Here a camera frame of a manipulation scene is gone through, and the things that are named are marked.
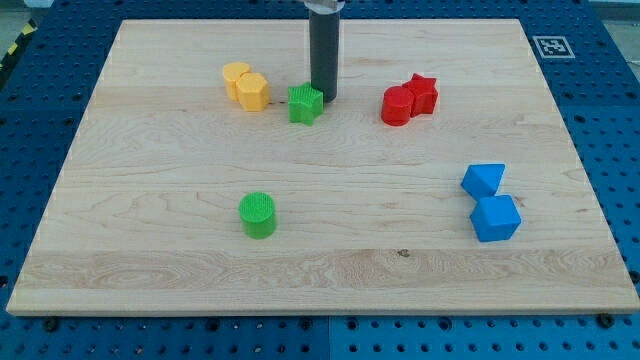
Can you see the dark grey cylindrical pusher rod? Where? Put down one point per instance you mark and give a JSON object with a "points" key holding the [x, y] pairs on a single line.
{"points": [[324, 51]]}

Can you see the silver rod mount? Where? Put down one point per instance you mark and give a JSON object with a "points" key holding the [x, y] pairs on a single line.
{"points": [[324, 5]]}

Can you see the green star block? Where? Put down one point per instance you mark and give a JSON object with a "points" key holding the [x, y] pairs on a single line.
{"points": [[305, 104]]}

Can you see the red star block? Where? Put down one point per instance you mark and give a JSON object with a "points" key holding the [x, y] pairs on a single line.
{"points": [[425, 94]]}

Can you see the yellow hexagon block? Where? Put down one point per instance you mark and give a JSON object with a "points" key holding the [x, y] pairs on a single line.
{"points": [[253, 92]]}

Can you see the yellow cylinder block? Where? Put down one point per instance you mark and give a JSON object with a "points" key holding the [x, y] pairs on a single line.
{"points": [[232, 72]]}

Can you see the red cylinder block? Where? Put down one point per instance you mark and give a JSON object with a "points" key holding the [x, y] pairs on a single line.
{"points": [[397, 106]]}

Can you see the light wooden board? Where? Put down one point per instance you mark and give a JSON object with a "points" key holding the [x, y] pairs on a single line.
{"points": [[371, 218]]}

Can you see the green cylinder block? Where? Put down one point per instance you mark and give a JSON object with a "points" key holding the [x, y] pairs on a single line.
{"points": [[258, 215]]}

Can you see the blue triangle block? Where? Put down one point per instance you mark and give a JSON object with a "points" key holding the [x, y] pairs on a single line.
{"points": [[482, 180]]}

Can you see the white fiducial marker tag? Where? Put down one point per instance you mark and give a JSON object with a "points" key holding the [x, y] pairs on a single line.
{"points": [[553, 47]]}

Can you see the blue cube block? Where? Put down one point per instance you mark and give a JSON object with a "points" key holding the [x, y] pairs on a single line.
{"points": [[495, 218]]}

